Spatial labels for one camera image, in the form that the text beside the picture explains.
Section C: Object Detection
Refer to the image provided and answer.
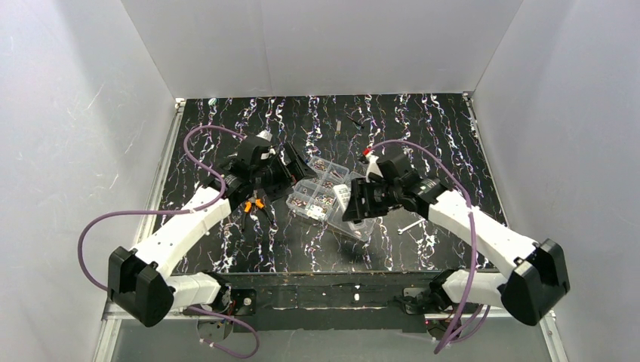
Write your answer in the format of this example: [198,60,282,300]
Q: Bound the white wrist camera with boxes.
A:
[363,148,383,182]
[257,130,276,160]

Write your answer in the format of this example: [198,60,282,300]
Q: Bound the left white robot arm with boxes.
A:
[106,136,317,327]

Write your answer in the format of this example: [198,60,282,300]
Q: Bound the small silver wrench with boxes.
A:
[397,219,425,235]

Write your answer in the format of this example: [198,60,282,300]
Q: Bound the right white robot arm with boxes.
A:
[334,154,571,326]

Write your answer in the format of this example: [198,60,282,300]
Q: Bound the purple cable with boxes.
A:
[77,124,261,360]
[370,140,494,354]

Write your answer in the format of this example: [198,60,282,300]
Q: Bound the black hex key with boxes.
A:
[346,113,364,130]

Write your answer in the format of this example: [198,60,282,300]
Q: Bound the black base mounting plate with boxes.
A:
[219,271,454,333]

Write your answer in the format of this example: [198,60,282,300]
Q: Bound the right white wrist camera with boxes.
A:
[363,148,383,182]

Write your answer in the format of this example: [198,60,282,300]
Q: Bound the white remote control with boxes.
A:
[333,184,351,212]

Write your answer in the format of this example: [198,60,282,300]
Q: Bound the orange handled pliers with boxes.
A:
[239,198,276,232]

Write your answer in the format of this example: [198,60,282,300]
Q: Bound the clear plastic screw box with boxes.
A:
[286,156,376,241]

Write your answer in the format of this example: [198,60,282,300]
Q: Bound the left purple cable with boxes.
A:
[77,124,261,360]

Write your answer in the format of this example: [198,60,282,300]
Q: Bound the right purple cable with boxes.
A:
[370,140,494,354]

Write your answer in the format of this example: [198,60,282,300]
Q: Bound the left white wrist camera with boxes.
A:
[257,130,276,160]

